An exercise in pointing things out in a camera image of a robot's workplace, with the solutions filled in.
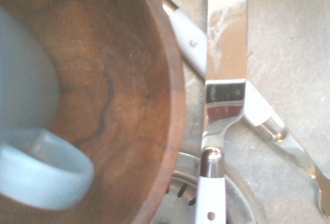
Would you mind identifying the white-handled table knife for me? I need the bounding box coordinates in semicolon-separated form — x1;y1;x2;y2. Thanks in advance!
159;0;330;216
195;0;249;224

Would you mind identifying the metal sink drain strainer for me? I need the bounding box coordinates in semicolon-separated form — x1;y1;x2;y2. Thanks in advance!
154;151;258;224

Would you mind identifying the stainless steel double sink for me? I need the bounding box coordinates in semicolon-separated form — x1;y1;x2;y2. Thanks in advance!
146;0;330;224

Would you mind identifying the brown wooden bowl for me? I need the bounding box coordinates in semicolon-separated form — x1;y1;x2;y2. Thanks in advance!
0;0;187;224

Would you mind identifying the grey-blue mug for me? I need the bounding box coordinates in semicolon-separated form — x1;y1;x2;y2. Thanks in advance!
0;5;95;209

